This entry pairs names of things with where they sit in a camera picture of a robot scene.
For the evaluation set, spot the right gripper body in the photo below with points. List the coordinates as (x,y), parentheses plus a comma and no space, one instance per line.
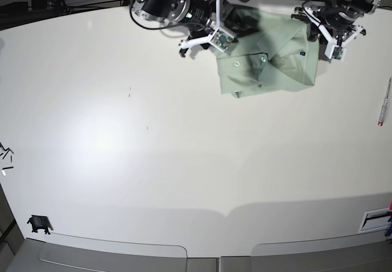
(202,18)

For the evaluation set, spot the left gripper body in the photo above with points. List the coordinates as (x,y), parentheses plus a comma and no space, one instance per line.
(336,24)

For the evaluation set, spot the light green T-shirt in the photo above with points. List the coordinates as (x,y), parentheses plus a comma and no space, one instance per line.
(271,52)

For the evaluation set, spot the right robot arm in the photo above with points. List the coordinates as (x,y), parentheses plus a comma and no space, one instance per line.
(168,13)

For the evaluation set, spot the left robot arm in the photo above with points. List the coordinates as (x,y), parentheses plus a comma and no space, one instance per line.
(366,7)

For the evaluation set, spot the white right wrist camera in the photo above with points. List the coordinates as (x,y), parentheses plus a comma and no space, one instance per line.
(221,39)

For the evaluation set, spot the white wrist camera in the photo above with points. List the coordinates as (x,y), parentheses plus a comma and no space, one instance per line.
(336,52)
(221,39)

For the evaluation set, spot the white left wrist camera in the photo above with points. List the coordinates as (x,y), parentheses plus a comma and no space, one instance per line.
(336,52)

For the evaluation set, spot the black clamp bracket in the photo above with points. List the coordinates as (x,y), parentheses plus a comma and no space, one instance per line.
(40,223)

